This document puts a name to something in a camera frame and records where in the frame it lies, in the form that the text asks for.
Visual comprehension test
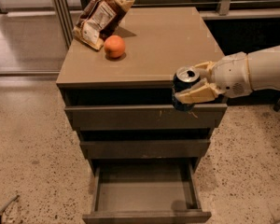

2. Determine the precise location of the blue pepsi can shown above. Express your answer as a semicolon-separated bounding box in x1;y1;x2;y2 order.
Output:
172;66;201;111

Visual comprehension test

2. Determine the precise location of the grey bottom drawer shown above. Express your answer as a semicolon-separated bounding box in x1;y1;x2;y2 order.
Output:
82;164;211;224

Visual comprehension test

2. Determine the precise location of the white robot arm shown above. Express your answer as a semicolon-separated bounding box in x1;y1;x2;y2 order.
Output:
174;46;280;105

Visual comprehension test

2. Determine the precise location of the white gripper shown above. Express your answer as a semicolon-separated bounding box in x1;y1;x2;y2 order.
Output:
175;52;252;104

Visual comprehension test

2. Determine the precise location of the grey drawer cabinet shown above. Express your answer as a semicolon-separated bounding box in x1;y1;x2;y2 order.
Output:
55;6;239;173

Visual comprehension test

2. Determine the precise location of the grey metal railing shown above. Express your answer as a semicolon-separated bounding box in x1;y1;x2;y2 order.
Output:
134;0;280;53

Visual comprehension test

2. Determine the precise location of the grey drawer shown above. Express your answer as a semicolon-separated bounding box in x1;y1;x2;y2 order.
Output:
82;164;211;224
65;104;227;131
80;139;210;159

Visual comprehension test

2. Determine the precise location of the grey top drawer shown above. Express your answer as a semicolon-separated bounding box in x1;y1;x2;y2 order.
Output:
65;104;227;131

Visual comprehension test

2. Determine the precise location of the brown chip bag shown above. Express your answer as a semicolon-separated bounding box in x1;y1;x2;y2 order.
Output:
73;0;135;50

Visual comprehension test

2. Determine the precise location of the orange fruit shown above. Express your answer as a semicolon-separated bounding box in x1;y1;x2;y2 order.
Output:
104;35;125;59

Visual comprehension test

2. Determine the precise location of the grey metal floor rod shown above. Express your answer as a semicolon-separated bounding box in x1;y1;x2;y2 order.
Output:
0;195;20;215

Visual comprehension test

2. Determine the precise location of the grey middle drawer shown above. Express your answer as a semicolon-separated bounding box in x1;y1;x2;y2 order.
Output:
80;139;210;159

